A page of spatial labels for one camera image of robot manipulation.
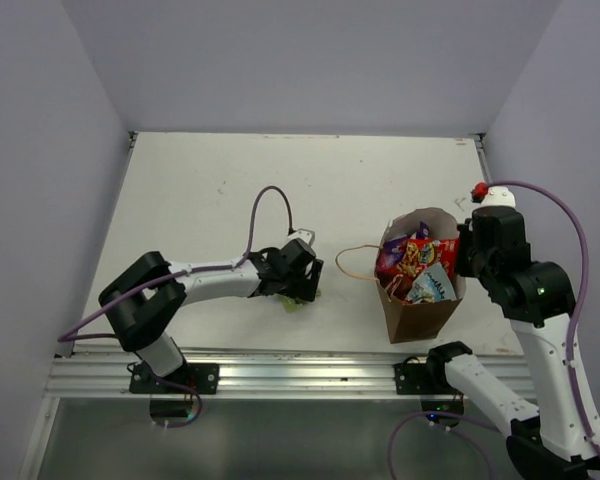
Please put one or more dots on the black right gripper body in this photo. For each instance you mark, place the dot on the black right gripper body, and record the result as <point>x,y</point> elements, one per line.
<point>471,260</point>

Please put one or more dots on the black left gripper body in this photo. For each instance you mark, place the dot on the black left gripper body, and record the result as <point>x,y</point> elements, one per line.
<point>298,286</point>

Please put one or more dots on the green snack packet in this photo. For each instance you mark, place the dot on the green snack packet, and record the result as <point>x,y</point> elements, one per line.
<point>293,305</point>

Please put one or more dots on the pale blue snack packet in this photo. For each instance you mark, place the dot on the pale blue snack packet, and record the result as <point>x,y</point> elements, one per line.
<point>432,285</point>

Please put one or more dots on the red mixed snack bag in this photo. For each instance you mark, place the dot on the red mixed snack bag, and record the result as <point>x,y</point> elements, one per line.
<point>421,254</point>

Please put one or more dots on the purple snack bag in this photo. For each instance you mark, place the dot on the purple snack bag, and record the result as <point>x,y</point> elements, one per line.
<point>395,250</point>

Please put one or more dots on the brown paper bag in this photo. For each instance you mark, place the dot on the brown paper bag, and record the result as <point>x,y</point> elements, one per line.
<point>408,322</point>

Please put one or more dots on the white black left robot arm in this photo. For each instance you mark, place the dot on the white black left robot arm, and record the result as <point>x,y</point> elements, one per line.
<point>143,300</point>

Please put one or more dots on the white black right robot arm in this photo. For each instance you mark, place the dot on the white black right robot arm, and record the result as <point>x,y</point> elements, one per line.
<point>558,437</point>

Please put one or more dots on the aluminium table edge strip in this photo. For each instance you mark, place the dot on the aluminium table edge strip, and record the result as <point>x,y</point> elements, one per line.
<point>479,143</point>

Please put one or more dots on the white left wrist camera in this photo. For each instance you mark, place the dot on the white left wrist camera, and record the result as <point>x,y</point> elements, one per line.
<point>306,235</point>

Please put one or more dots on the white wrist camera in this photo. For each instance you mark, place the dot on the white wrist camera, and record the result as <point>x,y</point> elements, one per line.
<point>306,235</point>
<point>485,195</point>

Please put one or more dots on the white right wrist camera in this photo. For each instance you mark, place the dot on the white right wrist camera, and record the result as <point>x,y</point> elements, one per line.
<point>485,195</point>

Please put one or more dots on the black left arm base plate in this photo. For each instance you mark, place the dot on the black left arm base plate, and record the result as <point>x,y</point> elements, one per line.
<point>201,377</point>

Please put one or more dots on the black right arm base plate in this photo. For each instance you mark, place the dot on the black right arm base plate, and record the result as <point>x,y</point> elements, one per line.
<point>411,377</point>

